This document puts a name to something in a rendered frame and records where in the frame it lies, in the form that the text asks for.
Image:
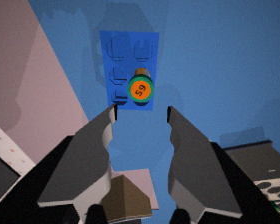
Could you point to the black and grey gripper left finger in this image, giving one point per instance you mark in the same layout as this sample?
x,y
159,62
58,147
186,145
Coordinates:
x,y
67,181

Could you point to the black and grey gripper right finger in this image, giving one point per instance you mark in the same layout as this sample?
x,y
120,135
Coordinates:
x,y
208,184

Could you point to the blue tube rack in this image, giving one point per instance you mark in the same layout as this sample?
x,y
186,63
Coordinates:
x,y
134,53

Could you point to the blue bench mat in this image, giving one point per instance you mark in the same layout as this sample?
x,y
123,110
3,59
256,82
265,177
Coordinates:
x,y
218,64

